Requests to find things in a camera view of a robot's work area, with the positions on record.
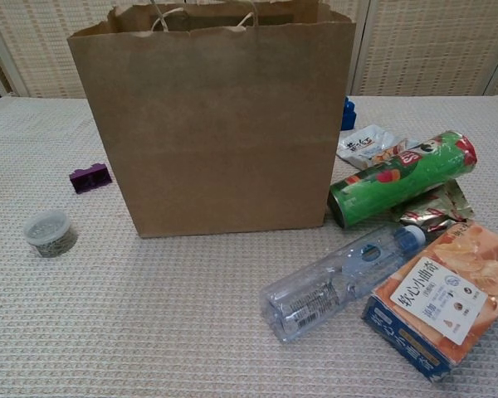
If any clear plastic water bottle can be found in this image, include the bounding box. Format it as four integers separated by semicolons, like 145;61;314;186
260;225;427;343

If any white peanut snack pouch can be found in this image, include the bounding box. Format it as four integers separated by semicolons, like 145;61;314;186
335;124;420;170

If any green chips can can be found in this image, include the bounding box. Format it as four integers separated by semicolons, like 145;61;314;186
326;130;479;230

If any gold foil snack packet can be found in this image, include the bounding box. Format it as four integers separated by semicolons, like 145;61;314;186
389;178;475;241

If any orange cookie box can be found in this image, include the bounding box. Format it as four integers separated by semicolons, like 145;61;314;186
360;221;498;383

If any brown paper bag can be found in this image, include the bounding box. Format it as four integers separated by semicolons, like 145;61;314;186
66;0;357;239

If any blue toy brick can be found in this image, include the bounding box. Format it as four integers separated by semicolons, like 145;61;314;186
340;96;358;130

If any beige woven tablecloth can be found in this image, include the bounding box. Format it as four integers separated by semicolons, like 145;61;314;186
0;95;498;398

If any purple toy brick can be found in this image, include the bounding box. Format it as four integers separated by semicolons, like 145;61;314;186
69;163;112;195

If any small clear plastic jar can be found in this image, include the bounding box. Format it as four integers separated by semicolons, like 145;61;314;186
22;209;78;259

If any woven folding screen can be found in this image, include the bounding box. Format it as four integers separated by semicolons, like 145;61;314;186
0;0;498;100

